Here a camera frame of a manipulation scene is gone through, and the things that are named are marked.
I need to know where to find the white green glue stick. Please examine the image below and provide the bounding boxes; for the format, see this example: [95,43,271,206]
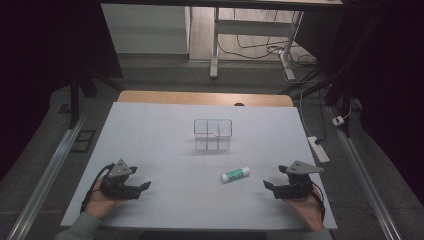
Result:
[220,166,251,184]

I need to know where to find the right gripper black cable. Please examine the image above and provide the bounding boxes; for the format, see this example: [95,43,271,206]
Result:
[311,180,327,224]

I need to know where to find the white table cover sheet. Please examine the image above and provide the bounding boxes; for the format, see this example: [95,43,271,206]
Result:
[60,101,338,232]

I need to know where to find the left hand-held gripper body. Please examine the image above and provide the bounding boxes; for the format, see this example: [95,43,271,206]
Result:
[99,158,141,201]

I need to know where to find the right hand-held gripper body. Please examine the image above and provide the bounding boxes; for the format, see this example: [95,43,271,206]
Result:
[272,160,325,201]

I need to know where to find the metal floor rail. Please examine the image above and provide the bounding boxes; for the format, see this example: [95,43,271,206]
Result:
[328,106,404,240]
[5,111,88,240]

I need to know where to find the white desk frame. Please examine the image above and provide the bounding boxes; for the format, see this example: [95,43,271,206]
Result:
[209,6,305,82]

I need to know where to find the person's left hand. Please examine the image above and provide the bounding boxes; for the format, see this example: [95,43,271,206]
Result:
[84,181,125,220]

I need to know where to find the black floor frame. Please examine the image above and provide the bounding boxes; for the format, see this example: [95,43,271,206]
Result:
[70,129,97,154]

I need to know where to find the white power cable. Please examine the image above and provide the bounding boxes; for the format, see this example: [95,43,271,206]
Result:
[298,87,316,138]

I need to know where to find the wooden table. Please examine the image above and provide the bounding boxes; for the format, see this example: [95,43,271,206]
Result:
[116,90,295,108]

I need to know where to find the clear acrylic organizer box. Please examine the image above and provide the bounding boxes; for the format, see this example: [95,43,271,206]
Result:
[193,118,234,152]

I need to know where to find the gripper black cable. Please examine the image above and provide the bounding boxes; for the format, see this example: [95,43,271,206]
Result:
[80,162,116,214]
[311,180,327,224]

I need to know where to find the white cabinet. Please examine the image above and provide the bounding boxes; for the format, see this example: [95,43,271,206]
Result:
[100,3,192,55]

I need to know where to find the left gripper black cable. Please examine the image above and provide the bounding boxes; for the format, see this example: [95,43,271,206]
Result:
[80,162,116,214]

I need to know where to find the person's right hand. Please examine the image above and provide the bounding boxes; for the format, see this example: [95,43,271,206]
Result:
[284,184,325,232]

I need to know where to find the white power strip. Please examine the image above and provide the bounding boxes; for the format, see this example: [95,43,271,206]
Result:
[306,135,331,164]

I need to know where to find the black stand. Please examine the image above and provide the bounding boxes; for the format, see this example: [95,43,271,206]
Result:
[279,19,378,138]
[67,56,125,130]

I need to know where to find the black floor cables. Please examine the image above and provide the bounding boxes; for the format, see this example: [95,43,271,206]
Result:
[217,8,318,68]

